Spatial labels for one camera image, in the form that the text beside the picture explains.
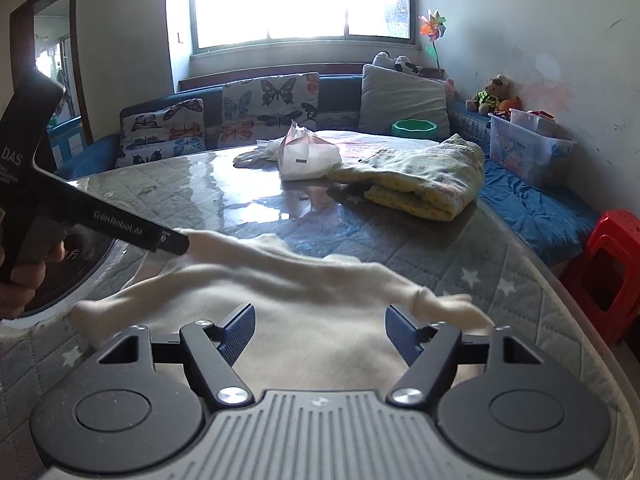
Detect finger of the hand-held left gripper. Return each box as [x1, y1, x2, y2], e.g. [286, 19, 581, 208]
[149, 224, 191, 257]

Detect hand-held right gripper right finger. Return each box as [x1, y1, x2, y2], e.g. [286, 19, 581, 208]
[385, 304, 546, 407]

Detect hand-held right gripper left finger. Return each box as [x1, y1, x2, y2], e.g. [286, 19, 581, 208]
[97, 302, 257, 409]

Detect cream sweatshirt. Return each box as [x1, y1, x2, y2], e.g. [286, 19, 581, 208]
[70, 227, 497, 396]

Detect person's left hand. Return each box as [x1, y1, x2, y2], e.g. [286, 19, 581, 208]
[0, 239, 67, 321]

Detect blue play fence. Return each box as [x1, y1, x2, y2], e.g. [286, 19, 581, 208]
[47, 115, 84, 166]

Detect round recessed table stove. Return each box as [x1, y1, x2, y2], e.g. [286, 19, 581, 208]
[0, 230, 167, 334]

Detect butterfly print cushion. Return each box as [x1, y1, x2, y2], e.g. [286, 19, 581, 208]
[116, 98, 207, 170]
[220, 72, 321, 150]

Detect yellow floral blanket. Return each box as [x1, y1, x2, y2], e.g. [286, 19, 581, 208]
[327, 133, 487, 222]

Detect pink garment in plastic bag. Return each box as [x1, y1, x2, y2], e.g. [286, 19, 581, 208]
[233, 120, 344, 182]

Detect blue sofa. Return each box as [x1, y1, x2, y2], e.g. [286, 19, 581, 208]
[52, 72, 602, 269]

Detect green bowl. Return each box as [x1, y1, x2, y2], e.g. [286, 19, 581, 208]
[391, 118, 440, 139]

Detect red plastic stool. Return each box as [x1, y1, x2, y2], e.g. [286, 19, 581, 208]
[559, 210, 640, 347]

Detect clear plastic storage box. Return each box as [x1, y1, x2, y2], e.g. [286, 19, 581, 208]
[487, 109, 577, 187]

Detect grey pillow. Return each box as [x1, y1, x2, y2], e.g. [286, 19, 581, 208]
[357, 63, 452, 137]

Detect teddy bear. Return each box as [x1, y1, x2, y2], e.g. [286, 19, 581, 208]
[465, 73, 512, 116]

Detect panda plush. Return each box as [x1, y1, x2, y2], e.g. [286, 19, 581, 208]
[372, 50, 422, 74]

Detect window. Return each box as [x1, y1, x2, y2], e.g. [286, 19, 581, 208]
[189, 0, 417, 55]

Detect colourful pinwheel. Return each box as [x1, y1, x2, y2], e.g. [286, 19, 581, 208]
[418, 8, 447, 72]

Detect wooden door frame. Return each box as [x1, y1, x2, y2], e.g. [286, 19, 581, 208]
[9, 0, 94, 162]

